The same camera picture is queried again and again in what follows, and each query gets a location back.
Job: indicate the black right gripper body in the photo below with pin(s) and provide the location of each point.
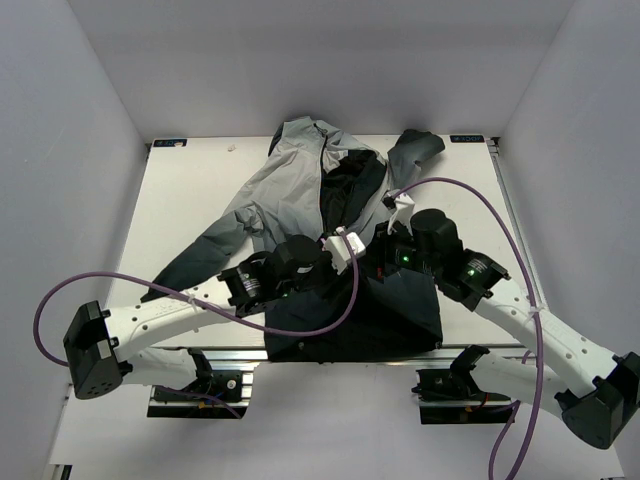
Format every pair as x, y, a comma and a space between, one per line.
398, 250

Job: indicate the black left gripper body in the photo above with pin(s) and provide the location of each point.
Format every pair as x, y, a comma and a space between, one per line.
321, 277

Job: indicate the grey gradient zip jacket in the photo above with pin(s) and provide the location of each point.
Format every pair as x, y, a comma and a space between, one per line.
316, 178

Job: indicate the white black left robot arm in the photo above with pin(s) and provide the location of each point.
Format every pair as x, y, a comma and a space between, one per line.
106, 348

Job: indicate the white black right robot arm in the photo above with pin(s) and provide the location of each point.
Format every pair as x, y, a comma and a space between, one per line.
594, 391

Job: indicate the right blue table label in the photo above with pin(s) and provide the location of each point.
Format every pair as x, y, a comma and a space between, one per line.
467, 138

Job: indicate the blue table label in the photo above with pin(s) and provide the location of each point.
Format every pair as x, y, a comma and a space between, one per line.
169, 143
467, 138

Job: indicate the left blue table label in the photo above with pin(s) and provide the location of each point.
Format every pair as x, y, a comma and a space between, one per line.
169, 143

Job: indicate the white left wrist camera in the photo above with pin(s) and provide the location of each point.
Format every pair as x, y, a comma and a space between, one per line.
343, 247

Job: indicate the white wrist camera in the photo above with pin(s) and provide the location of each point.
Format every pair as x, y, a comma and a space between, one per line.
343, 247
401, 206

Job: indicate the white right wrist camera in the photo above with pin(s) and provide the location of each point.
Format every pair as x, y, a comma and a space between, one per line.
401, 206

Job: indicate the aluminium right table rail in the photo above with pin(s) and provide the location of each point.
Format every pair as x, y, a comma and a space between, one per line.
508, 191

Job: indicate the aluminium table rail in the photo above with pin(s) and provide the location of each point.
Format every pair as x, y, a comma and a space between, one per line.
508, 191
440, 354

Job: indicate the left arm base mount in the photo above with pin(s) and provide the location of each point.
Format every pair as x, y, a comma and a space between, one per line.
224, 395

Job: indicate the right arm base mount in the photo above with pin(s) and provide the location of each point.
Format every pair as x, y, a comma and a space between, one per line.
445, 399

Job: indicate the aluminium front table rail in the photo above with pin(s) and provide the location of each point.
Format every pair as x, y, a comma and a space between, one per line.
440, 354

